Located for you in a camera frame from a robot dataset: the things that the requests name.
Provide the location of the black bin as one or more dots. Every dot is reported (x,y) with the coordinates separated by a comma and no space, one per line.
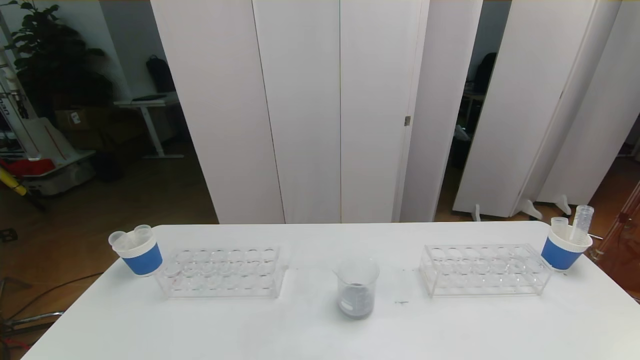
(110,167)

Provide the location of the grey plastic crate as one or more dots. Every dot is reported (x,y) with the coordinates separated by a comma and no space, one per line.
(65,181)

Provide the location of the white standing desk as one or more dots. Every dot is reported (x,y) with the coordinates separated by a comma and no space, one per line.
(145,103)

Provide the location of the white upright machine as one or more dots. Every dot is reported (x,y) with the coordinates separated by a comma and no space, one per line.
(10,110)

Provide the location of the clear glass beaker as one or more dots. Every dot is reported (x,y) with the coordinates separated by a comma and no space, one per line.
(357,290)

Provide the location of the clear acrylic test tube rack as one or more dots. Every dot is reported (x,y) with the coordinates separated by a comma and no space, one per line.
(480,289)
(225,289)

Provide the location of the black chair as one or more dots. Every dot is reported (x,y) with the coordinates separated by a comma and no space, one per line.
(485,72)

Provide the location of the dark floor socket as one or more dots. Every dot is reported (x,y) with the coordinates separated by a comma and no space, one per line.
(8,235)

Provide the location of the brown cardboard box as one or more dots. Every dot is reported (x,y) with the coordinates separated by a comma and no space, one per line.
(85,120)

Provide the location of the white partition foot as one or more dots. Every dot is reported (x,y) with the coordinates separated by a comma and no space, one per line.
(564,205)
(476,213)
(531,209)

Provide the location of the transparent acrylic frame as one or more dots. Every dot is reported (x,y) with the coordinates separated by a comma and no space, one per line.
(625,235)

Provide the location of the black backpack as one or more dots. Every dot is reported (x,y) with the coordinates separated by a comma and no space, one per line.
(160,75)

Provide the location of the blue and white paper cup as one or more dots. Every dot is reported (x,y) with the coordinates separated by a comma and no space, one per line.
(560,252)
(144,261)

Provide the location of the white flat board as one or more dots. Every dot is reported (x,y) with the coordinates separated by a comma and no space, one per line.
(50,140)

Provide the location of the metal chair base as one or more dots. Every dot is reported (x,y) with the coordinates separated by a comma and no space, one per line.
(35,318)

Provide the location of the pale liquid test tube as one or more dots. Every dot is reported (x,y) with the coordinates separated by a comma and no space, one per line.
(581,222)

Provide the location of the red pigment test tube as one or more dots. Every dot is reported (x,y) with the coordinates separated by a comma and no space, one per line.
(560,225)
(118,239)

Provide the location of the blue pigment test tube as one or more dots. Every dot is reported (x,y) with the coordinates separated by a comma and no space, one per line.
(143,230)

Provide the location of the red plastic item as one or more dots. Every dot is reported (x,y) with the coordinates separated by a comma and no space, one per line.
(30,167)

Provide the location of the white partition panel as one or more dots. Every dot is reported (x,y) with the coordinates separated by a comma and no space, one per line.
(215,100)
(375,100)
(305,100)
(435,100)
(575,90)
(520,100)
(600,125)

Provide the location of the dark green potted plant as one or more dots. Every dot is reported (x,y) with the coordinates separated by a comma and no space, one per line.
(55,65)

